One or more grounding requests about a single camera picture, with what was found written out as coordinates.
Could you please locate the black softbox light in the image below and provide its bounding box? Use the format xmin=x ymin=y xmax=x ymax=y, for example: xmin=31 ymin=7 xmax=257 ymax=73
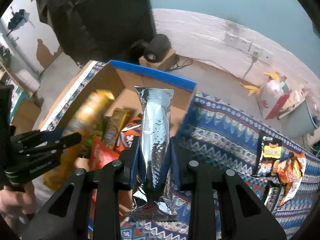
xmin=36 ymin=0 xmax=155 ymax=64

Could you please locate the red white paper bag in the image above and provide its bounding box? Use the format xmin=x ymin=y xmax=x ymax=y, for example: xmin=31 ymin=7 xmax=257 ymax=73
xmin=256 ymin=72 xmax=291 ymax=119

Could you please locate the orange chip bag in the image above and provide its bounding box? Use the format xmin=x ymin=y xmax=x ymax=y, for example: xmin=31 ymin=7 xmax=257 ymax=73
xmin=114 ymin=114 xmax=142 ymax=154

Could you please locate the blue cardboard box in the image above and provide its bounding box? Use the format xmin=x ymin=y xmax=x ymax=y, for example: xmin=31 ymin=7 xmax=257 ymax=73
xmin=41 ymin=60 xmax=197 ymax=233

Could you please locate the orange white large snack bag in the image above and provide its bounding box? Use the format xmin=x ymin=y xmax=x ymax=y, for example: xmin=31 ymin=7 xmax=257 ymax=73
xmin=272 ymin=152 xmax=306 ymax=206

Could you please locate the green snack bag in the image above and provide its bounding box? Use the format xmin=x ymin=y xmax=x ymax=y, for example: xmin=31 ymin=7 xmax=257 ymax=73
xmin=80 ymin=116 xmax=110 ymax=159

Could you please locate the white wall socket strip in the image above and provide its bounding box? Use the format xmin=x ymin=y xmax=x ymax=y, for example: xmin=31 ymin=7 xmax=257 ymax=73
xmin=223 ymin=32 xmax=274 ymax=64

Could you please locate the black spotlight on box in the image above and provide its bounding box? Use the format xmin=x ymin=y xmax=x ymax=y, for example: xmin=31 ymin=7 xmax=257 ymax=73
xmin=129 ymin=34 xmax=171 ymax=63

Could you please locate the left human hand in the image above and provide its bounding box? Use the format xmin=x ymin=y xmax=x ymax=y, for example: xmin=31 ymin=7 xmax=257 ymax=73
xmin=1 ymin=182 xmax=36 ymax=217

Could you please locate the red yellow striped snack bag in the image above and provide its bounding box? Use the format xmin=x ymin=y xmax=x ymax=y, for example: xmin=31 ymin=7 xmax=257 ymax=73
xmin=89 ymin=134 xmax=119 ymax=171

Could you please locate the banana peel on floor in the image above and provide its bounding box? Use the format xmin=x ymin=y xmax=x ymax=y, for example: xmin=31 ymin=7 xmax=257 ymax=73
xmin=241 ymin=83 xmax=260 ymax=96

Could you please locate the patterned blue tablecloth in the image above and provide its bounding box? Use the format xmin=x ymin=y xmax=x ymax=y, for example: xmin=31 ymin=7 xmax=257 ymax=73
xmin=43 ymin=61 xmax=319 ymax=239

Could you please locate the silver foil snack bag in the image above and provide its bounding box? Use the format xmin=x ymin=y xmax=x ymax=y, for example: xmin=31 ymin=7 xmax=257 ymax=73
xmin=127 ymin=86 xmax=178 ymax=222

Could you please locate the grey plug and cable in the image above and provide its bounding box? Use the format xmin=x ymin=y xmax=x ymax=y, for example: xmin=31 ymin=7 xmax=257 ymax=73
xmin=242 ymin=51 xmax=259 ymax=79

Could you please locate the light blue waste bin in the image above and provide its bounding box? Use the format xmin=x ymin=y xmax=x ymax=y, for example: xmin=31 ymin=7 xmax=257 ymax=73
xmin=286 ymin=100 xmax=319 ymax=138

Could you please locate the white carton leaning on bin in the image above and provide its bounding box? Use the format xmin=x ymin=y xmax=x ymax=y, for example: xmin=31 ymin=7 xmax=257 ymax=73
xmin=277 ymin=87 xmax=308 ymax=120

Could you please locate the black yellow noodle snack bag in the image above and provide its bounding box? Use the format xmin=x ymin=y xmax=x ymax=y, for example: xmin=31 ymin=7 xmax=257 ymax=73
xmin=253 ymin=132 xmax=282 ymax=177

